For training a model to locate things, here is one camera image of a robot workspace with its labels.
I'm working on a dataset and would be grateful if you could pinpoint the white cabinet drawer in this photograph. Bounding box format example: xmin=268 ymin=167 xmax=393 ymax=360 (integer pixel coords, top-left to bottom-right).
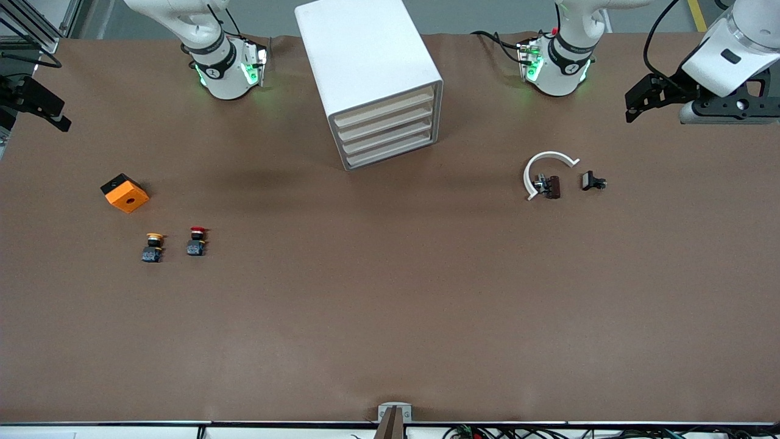
xmin=344 ymin=130 xmax=439 ymax=171
xmin=332 ymin=85 xmax=436 ymax=129
xmin=337 ymin=101 xmax=437 ymax=143
xmin=341 ymin=116 xmax=438 ymax=157

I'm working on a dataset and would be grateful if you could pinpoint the yellow push button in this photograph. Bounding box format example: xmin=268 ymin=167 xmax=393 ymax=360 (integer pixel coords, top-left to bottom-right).
xmin=141 ymin=232 xmax=165 ymax=263

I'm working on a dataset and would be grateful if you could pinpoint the white drawer cabinet shell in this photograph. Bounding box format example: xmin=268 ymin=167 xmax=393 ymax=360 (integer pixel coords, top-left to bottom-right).
xmin=295 ymin=0 xmax=444 ymax=171

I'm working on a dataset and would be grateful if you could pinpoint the white curved plastic arc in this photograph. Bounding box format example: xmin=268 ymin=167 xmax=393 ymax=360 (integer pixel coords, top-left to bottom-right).
xmin=523 ymin=151 xmax=581 ymax=202

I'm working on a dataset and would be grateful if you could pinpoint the orange box with hole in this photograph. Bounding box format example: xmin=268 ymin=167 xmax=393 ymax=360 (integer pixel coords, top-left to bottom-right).
xmin=101 ymin=173 xmax=150 ymax=214

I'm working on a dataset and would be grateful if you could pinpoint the small brown component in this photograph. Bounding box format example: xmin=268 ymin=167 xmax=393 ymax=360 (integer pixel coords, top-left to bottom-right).
xmin=533 ymin=174 xmax=562 ymax=199

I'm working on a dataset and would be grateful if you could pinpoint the brown table mat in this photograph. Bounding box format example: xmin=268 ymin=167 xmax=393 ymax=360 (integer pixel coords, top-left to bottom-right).
xmin=0 ymin=32 xmax=780 ymax=424

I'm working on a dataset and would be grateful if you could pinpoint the black left camera cable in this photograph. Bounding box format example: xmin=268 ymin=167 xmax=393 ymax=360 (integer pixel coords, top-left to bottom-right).
xmin=645 ymin=0 xmax=695 ymax=92

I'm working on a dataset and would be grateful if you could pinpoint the aluminium frame profile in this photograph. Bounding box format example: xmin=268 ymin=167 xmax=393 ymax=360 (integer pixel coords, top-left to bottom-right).
xmin=0 ymin=0 xmax=83 ymax=54

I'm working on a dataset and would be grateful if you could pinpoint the black base cable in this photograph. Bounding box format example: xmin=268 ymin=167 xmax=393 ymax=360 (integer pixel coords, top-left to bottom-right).
xmin=471 ymin=29 xmax=526 ymax=65

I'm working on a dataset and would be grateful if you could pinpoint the grey metal bracket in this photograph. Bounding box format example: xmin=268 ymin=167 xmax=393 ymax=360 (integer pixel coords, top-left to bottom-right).
xmin=378 ymin=402 xmax=413 ymax=423

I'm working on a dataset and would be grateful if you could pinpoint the dark mounting post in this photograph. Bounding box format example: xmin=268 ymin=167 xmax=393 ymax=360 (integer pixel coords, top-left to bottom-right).
xmin=374 ymin=407 xmax=406 ymax=439

